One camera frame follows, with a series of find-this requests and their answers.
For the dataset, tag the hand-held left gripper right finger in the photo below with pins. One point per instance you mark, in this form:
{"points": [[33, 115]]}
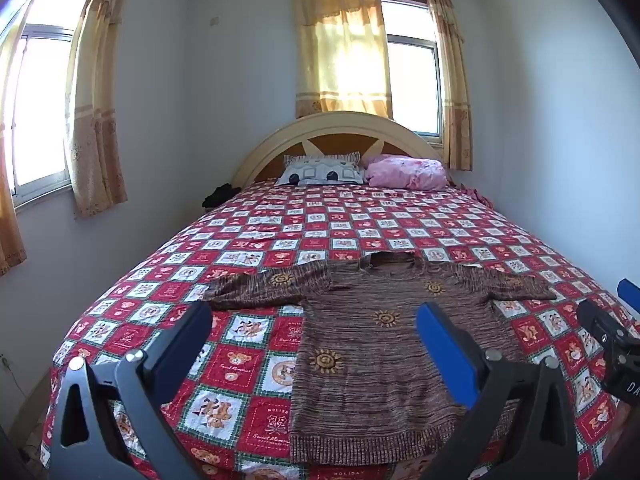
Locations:
{"points": [[445, 355]]}

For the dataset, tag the dark cloth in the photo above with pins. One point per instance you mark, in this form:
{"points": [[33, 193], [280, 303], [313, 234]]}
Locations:
{"points": [[222, 195]]}

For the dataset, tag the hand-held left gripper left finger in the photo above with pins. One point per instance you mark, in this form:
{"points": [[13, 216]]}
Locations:
{"points": [[185, 340]]}

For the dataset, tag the narrow beige curtain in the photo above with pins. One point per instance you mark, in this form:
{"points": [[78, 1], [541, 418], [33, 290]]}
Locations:
{"points": [[455, 110], [97, 135]]}

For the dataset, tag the cream arched bed headboard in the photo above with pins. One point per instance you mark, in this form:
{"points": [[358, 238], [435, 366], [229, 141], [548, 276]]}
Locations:
{"points": [[345, 125]]}

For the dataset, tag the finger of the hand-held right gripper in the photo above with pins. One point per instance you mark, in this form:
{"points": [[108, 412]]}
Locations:
{"points": [[630, 295], [600, 322]]}

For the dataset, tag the yellow patterned curtain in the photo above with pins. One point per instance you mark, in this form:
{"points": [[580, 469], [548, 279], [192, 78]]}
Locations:
{"points": [[340, 60]]}

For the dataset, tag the brown knitted sweater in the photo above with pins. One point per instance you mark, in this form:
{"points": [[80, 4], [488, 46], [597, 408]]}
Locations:
{"points": [[380, 360]]}

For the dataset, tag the red checked printed blanket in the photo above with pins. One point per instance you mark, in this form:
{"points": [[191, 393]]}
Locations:
{"points": [[280, 240]]}

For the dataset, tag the wide yellow curtain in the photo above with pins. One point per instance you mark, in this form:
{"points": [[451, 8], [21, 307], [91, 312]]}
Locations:
{"points": [[7, 210]]}

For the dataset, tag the pink pillow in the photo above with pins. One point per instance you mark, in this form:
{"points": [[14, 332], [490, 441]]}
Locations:
{"points": [[405, 172]]}

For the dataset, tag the window behind bed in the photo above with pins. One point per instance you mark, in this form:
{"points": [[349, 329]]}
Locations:
{"points": [[412, 85]]}

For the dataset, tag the side window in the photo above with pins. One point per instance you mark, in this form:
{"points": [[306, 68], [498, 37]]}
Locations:
{"points": [[42, 110]]}

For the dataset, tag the grey patterned pillow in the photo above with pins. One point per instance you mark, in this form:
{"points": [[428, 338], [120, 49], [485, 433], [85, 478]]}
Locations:
{"points": [[320, 172]]}

